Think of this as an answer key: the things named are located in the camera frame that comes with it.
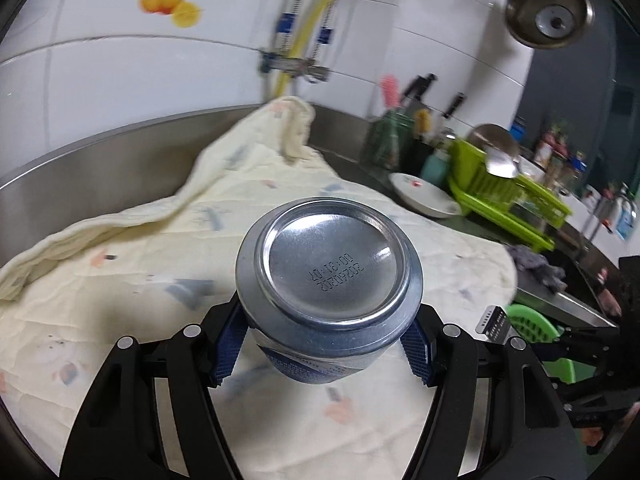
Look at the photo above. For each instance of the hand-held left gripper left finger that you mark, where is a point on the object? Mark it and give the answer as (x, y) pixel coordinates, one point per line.
(227, 355)

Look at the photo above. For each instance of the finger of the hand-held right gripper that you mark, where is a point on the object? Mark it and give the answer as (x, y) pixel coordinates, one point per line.
(560, 342)
(590, 400)

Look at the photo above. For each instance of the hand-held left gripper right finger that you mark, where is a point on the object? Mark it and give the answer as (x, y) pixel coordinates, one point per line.
(417, 355)

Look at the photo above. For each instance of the green plastic basket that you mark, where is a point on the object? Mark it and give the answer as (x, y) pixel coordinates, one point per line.
(530, 325)

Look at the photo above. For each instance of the silver drink can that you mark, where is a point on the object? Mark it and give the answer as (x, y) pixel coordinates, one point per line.
(330, 260)

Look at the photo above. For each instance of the pink rubber glove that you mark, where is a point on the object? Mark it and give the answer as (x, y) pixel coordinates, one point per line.
(609, 292)

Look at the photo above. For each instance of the grey rag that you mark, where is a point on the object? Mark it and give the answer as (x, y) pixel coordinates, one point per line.
(540, 265)

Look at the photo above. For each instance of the cream quilted cloth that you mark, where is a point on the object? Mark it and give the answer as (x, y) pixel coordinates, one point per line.
(150, 240)

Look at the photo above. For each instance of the blue and white bottle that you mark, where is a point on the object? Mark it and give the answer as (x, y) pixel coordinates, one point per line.
(626, 217)

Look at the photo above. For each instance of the white tin with red print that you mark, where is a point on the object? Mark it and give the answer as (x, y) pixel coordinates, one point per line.
(591, 199)

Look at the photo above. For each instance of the white flower-print shallow bowl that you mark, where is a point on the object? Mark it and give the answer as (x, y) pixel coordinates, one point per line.
(425, 200)

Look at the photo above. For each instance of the blue lid jar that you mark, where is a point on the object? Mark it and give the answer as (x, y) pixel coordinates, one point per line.
(577, 175)

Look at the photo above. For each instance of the green plastic dish rack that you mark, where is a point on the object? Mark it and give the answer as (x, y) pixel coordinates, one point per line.
(480, 190)

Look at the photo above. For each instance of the shiny flat steel utensil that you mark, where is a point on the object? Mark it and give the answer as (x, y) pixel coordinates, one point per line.
(502, 165)

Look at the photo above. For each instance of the teal dish soap bottle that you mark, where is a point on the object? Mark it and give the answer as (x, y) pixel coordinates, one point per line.
(436, 167)

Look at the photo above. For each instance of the red label jar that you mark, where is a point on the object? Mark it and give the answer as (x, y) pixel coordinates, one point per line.
(542, 150)

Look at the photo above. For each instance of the blue container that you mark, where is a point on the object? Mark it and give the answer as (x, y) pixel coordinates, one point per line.
(518, 132)

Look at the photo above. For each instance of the green glass utensil jar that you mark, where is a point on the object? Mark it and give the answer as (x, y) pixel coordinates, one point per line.
(387, 142)

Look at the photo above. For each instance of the pink brush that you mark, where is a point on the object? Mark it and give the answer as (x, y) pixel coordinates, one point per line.
(391, 91)

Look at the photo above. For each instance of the hanging steel bowl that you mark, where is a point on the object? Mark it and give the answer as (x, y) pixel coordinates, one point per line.
(525, 20)

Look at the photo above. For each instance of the metal wall water valve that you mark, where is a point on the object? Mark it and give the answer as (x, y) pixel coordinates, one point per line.
(295, 66)

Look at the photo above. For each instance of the fruit wall sticker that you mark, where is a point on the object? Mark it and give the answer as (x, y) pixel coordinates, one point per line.
(167, 0)

